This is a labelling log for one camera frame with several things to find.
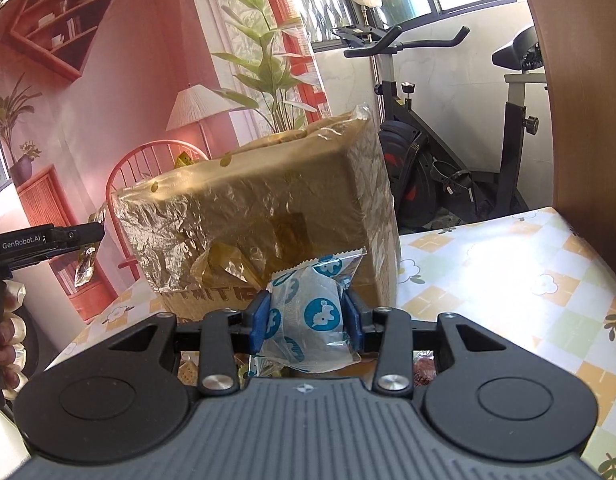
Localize person's left hand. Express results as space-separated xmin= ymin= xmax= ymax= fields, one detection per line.
xmin=0 ymin=280 xmax=31 ymax=401

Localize black exercise bike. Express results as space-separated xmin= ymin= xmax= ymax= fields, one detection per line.
xmin=330 ymin=22 xmax=551 ymax=233

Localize checkered flower tablecloth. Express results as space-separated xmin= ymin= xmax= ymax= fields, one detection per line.
xmin=48 ymin=207 xmax=616 ymax=480

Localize brown wooden panel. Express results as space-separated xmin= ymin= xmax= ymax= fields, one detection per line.
xmin=513 ymin=0 xmax=616 ymax=286

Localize clear golden snack packet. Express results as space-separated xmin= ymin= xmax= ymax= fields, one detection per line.
xmin=74 ymin=207 xmax=108 ymax=288

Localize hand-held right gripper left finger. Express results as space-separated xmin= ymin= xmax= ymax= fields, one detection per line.
xmin=108 ymin=290 xmax=273 ymax=396

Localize dark red snack packet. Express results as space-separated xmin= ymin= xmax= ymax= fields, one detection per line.
xmin=413 ymin=352 xmax=441 ymax=386

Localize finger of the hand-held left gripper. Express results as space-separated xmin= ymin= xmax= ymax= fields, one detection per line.
xmin=50 ymin=223 xmax=108 ymax=261

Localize plastic-wrapped cardboard box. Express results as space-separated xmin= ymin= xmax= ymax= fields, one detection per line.
xmin=110 ymin=105 xmax=401 ymax=326

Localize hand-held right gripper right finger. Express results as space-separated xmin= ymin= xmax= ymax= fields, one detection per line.
xmin=340 ymin=290 xmax=494 ymax=396

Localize clear cracker packet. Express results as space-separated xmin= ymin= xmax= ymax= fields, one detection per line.
xmin=180 ymin=355 xmax=201 ymax=386

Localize pink room wall poster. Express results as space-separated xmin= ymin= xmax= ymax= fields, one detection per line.
xmin=0 ymin=0 xmax=333 ymax=321

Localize white blue-dotted snack packet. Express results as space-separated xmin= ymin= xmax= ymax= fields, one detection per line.
xmin=245 ymin=247 xmax=369 ymax=378

